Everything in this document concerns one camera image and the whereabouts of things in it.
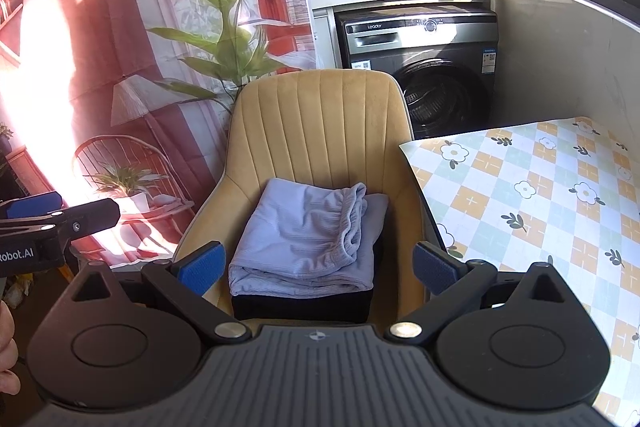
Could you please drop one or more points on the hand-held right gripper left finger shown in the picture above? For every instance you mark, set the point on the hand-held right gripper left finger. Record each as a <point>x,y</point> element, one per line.
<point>200,269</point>

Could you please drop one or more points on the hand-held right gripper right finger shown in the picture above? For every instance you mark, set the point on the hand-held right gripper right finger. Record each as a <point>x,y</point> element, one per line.
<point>435,269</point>

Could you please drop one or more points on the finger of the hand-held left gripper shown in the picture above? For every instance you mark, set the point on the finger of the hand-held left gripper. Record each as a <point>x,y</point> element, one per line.
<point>92,216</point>
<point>30,206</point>

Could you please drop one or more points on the pale lilac ribbed pants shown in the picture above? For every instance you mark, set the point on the pale lilac ribbed pants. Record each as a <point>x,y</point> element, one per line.
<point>376,227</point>

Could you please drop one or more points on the pale blue fleece-lined pants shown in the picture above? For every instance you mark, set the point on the pale blue fleece-lined pants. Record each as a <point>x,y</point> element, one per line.
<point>295,227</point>

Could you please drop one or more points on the person's left hand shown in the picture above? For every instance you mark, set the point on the person's left hand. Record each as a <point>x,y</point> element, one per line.
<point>6,342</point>

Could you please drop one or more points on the floral checked tablecloth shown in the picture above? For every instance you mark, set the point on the floral checked tablecloth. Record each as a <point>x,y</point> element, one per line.
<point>550,207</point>

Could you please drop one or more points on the yellow upholstered chair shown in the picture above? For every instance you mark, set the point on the yellow upholstered chair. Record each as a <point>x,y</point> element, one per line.
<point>320,127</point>

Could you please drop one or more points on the silver washing machine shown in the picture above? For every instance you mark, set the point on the silver washing machine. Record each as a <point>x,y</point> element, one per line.
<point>440,52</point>

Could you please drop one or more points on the printed wall tapestry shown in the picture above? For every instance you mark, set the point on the printed wall tapestry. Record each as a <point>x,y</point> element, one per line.
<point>125,32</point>

